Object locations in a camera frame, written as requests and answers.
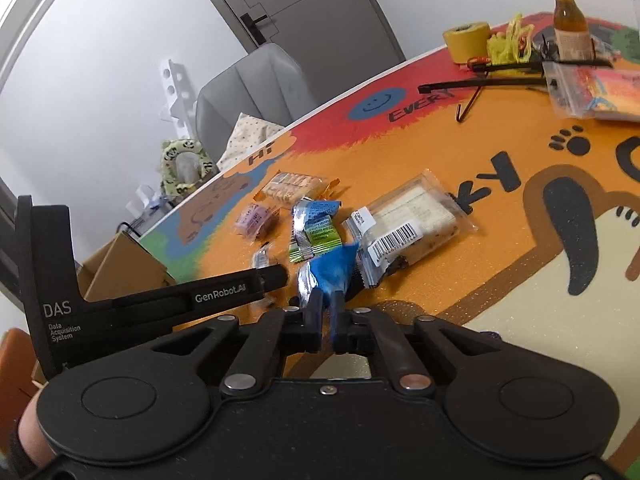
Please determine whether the small green label packet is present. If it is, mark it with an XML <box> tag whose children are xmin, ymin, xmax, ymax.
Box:
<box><xmin>286</xmin><ymin>220</ymin><xmax>345</xmax><ymax>264</ymax></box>

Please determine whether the brown cardboard box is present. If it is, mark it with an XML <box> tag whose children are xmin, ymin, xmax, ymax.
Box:
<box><xmin>75</xmin><ymin>232</ymin><xmax>180</xmax><ymax>303</ymax></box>

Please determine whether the panda printed ring cushion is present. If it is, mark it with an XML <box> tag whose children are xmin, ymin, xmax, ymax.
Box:
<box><xmin>160</xmin><ymin>137</ymin><xmax>215</xmax><ymax>198</ymax></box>

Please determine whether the yellow clips pile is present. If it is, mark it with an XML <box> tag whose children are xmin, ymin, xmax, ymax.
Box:
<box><xmin>487</xmin><ymin>12</ymin><xmax>535</xmax><ymax>63</ymax></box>

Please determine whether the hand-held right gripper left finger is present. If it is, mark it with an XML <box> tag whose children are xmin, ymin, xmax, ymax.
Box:
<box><xmin>147</xmin><ymin>287</ymin><xmax>323</xmax><ymax>393</ymax></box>

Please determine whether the person's left forearm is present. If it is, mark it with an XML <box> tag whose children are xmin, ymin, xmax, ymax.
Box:
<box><xmin>0</xmin><ymin>422</ymin><xmax>38</xmax><ymax>480</ymax></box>

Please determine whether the grey chair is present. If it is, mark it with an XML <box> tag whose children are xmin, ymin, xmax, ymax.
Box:
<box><xmin>196</xmin><ymin>42</ymin><xmax>317</xmax><ymax>161</ymax></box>

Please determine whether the blue foil packet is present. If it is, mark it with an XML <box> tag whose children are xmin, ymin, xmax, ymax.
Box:
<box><xmin>298</xmin><ymin>241</ymin><xmax>362</xmax><ymax>343</ymax></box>

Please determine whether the dotted cream cushion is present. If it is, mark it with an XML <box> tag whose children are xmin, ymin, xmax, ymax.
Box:
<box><xmin>216</xmin><ymin>112</ymin><xmax>283</xmax><ymax>171</ymax></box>

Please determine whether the clear zip bag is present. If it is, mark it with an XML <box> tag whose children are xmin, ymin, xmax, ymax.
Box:
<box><xmin>542</xmin><ymin>61</ymin><xmax>640</xmax><ymax>122</ymax></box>

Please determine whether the white plastic holder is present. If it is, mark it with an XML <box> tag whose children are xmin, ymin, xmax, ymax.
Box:
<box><xmin>125</xmin><ymin>185</ymin><xmax>166</xmax><ymax>216</ymax></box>

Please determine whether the orange biscuit packet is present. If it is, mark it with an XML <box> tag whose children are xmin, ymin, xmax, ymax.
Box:
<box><xmin>254</xmin><ymin>172</ymin><xmax>342</xmax><ymax>211</ymax></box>

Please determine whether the brown glass bottle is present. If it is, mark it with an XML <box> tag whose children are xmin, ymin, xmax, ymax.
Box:
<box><xmin>544</xmin><ymin>0</ymin><xmax>593</xmax><ymax>63</ymax></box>

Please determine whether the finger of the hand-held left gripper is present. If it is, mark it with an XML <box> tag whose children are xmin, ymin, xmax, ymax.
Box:
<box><xmin>252</xmin><ymin>264</ymin><xmax>289</xmax><ymax>297</ymax></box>

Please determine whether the black clothes hanger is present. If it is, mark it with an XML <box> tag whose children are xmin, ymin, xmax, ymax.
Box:
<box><xmin>417</xmin><ymin>57</ymin><xmax>616</xmax><ymax>123</ymax></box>

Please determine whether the black door handle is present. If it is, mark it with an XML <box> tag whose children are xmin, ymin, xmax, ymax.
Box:
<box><xmin>240</xmin><ymin>12</ymin><xmax>278</xmax><ymax>43</ymax></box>

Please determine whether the small silver blue packet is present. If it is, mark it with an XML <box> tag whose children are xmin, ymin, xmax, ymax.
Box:
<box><xmin>292</xmin><ymin>199</ymin><xmax>342</xmax><ymax>228</ymax></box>

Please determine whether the small clear packet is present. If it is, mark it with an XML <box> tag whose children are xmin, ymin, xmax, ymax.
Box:
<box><xmin>251</xmin><ymin>241</ymin><xmax>275</xmax><ymax>268</ymax></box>

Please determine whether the grey doorway frame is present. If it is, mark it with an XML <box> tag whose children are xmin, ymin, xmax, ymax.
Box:
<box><xmin>0</xmin><ymin>180</ymin><xmax>31</xmax><ymax>311</ymax></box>

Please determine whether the yellow tape roll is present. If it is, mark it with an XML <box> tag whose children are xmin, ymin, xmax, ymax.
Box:
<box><xmin>443</xmin><ymin>21</ymin><xmax>492</xmax><ymax>64</ymax></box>

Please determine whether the small purple packet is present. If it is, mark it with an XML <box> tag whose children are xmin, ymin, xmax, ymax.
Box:
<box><xmin>234</xmin><ymin>202</ymin><xmax>282</xmax><ymax>239</ymax></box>

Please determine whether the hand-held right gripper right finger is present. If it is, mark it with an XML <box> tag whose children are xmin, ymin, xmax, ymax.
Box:
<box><xmin>332</xmin><ymin>290</ymin><xmax>503</xmax><ymax>393</ymax></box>

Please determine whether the grey door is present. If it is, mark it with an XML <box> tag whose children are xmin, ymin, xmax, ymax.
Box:
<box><xmin>182</xmin><ymin>0</ymin><xmax>406</xmax><ymax>68</ymax></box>

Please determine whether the clear bread packet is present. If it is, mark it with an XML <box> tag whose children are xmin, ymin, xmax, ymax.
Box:
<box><xmin>344</xmin><ymin>169</ymin><xmax>478</xmax><ymax>290</ymax></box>

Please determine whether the person's left hand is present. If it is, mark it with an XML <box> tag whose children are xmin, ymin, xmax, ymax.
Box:
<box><xmin>17</xmin><ymin>394</ymin><xmax>56</xmax><ymax>467</ymax></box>

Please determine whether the white perforated board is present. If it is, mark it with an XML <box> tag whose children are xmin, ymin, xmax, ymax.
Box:
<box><xmin>159</xmin><ymin>59</ymin><xmax>201</xmax><ymax>123</ymax></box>

